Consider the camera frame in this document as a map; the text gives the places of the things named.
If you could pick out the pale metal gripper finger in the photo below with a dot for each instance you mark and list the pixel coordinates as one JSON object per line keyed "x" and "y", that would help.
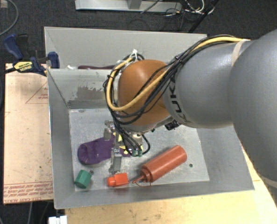
{"x": 116, "y": 163}
{"x": 107, "y": 132}

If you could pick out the small orange box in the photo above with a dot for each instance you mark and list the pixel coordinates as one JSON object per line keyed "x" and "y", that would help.
{"x": 118, "y": 179}

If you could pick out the purple cloth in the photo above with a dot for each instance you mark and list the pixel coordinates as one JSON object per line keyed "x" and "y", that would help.
{"x": 94, "y": 151}

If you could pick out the green plastic cup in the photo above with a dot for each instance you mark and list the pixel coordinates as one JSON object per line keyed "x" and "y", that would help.
{"x": 83, "y": 178}

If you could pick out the red-brown squeeze bottle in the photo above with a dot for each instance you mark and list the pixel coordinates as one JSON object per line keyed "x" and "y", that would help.
{"x": 164, "y": 163}

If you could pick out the dark purple long object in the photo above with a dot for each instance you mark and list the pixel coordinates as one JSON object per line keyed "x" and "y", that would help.
{"x": 94, "y": 67}

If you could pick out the brown cardboard board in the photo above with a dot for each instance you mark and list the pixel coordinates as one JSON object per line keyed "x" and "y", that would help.
{"x": 26, "y": 129}

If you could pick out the grey metal bin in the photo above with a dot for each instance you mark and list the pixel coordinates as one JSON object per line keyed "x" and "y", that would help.
{"x": 87, "y": 43}

